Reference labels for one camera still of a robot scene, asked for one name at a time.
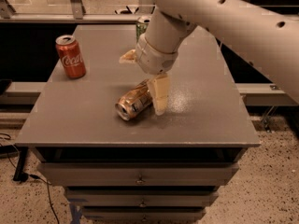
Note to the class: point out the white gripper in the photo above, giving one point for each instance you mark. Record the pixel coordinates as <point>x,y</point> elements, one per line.
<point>153,60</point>

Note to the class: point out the orange soda can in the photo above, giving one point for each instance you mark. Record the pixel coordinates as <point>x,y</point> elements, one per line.
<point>132,103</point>

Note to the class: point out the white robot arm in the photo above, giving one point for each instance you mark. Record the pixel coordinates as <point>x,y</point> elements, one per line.
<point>267,39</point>

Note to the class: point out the green soda can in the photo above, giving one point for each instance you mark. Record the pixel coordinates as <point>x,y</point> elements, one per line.
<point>141,25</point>

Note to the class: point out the red Coca-Cola can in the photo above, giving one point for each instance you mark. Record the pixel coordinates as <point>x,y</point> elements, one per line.
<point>70,56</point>

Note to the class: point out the grey drawer cabinet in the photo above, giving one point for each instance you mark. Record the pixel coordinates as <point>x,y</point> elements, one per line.
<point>75,121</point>

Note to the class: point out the top grey drawer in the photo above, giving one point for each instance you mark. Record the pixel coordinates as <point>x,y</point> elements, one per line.
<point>138,175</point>

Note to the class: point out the grey drawer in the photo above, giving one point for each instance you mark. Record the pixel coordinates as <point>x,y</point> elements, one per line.
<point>141,197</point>
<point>143,214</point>
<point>138,175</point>

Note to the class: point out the middle grey drawer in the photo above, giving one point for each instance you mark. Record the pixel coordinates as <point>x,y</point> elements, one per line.
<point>141,197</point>

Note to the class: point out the bottom grey drawer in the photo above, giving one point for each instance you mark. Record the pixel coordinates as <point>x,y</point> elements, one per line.
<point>143,214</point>

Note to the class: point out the metal railing frame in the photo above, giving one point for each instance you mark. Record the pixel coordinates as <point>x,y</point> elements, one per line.
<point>96,10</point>

